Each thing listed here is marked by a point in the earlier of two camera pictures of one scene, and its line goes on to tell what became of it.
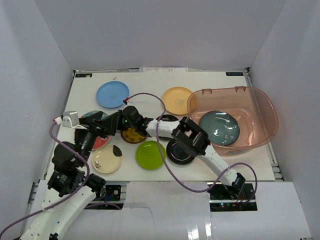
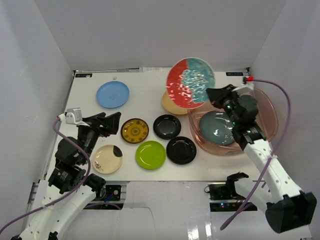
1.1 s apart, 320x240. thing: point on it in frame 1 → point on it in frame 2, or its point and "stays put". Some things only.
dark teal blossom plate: (222, 128) stays put
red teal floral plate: (98, 142) → (187, 81)
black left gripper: (81, 130) stays put
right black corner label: (234, 74) stays put
